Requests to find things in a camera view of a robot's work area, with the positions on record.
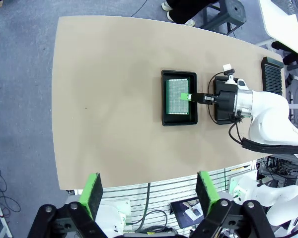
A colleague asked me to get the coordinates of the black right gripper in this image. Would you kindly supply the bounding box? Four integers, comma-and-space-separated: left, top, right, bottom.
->
180, 90, 238, 118

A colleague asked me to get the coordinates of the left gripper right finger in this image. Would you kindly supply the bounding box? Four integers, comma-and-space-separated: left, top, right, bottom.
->
191, 170, 275, 238

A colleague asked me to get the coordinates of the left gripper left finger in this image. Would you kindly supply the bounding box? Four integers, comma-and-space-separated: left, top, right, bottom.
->
27, 172, 107, 238

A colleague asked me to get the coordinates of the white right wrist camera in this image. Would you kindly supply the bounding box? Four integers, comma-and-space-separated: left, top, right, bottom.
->
223, 63, 237, 85

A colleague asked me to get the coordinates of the black slotted board rack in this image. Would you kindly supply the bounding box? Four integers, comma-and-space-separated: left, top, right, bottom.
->
262, 57, 284, 95

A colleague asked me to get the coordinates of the black ESD tray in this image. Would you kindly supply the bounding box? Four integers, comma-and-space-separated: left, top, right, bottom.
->
213, 76, 239, 124
161, 69, 198, 126

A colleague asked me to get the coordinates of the thin black camera cable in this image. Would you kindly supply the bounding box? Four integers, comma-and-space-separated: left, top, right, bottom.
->
207, 71, 230, 124

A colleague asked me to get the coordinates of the black tablet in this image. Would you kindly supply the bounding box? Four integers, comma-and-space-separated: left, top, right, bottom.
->
170, 197, 206, 229

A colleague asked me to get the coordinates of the green glass plate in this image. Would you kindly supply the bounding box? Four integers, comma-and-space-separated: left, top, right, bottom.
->
165, 78, 190, 116

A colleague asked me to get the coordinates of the white side table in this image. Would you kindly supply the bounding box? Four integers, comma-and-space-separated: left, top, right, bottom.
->
259, 0, 298, 57

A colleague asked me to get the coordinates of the grey mesh basket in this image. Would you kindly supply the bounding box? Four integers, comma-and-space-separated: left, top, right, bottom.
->
272, 0, 298, 17

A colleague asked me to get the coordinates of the grey stool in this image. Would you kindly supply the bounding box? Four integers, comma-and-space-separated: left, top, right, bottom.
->
200, 0, 247, 38

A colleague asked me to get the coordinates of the person in beige shirt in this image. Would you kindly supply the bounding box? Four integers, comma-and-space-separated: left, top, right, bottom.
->
160, 0, 221, 27

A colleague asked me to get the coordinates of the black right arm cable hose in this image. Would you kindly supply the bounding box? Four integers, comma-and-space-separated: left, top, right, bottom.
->
239, 137, 298, 155

